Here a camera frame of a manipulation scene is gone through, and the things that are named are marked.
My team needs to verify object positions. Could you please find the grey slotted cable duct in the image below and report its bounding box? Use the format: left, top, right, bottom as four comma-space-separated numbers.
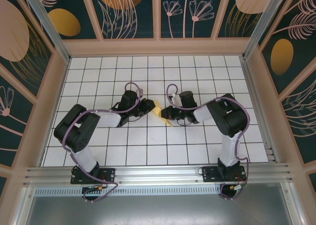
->
34, 184, 223, 196

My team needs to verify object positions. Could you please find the aluminium mounting rail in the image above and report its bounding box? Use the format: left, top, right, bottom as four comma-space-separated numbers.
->
23, 162, 293, 186

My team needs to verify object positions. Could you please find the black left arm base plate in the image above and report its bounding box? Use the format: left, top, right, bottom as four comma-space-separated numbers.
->
70, 167, 117, 185

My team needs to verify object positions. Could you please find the aluminium side rail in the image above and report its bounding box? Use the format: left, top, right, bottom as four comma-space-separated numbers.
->
239, 56, 281, 163

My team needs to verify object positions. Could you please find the aluminium frame post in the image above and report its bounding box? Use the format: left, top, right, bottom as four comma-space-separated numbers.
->
241, 0, 291, 61
20, 0, 72, 63

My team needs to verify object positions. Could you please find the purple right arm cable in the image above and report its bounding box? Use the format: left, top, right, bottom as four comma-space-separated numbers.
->
166, 84, 250, 201

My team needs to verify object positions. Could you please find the yellow square paper sheet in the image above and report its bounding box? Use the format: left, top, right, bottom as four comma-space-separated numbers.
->
151, 99, 175, 128

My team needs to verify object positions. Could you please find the grey metal sheet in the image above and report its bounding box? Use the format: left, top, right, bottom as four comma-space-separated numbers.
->
14, 185, 304, 225

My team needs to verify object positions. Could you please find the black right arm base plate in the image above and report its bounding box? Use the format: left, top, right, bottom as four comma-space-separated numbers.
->
201, 166, 247, 183

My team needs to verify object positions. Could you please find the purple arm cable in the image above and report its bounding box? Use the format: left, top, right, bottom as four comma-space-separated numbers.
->
166, 84, 250, 201
61, 82, 144, 203

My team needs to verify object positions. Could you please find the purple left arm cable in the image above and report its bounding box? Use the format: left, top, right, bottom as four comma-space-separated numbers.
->
61, 82, 144, 203

